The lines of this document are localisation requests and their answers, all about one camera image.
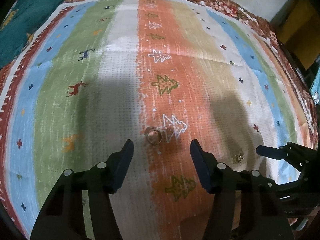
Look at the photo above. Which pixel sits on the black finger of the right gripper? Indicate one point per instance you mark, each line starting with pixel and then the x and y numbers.
pixel 273 153

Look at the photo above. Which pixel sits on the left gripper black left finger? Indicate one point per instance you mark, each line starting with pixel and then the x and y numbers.
pixel 62 217

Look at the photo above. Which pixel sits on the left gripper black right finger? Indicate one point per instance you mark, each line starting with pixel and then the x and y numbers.
pixel 261 215

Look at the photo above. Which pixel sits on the small silver earring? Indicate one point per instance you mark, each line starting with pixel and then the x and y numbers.
pixel 239 157

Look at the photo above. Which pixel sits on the mustard yellow hanging garment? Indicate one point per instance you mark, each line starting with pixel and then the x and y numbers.
pixel 300 33

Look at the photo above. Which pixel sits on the striped colourful cloth mat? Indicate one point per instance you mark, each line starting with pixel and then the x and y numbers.
pixel 160 73

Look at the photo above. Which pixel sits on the teal blanket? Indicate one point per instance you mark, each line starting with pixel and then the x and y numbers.
pixel 24 19

